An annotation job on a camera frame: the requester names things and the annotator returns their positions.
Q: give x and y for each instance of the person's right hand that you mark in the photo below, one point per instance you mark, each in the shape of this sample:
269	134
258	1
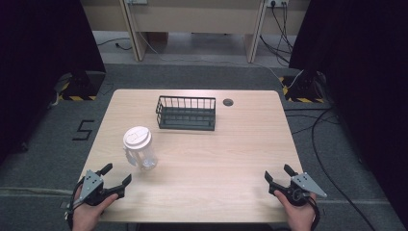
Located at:
300	216

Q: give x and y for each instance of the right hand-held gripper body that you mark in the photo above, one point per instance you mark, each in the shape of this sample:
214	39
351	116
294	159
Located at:
306	184

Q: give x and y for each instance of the black stand base striped tape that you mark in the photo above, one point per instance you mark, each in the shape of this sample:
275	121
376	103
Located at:
84	85
303	89

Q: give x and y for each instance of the black curtain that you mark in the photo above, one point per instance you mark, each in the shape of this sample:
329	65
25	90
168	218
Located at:
362	80
38	64

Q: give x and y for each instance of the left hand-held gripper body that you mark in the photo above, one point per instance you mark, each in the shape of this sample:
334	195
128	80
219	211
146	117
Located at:
91	186

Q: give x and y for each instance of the clear cup with white lid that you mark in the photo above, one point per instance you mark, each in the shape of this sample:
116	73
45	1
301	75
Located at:
138	146

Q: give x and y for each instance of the person's left hand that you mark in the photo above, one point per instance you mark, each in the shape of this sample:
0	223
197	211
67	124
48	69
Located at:
87	216

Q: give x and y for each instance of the white wall socket strip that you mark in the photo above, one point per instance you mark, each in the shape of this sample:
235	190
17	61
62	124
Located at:
137	1

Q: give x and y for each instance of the white wall socket with plugs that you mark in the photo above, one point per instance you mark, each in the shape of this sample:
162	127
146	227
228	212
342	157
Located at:
277	2

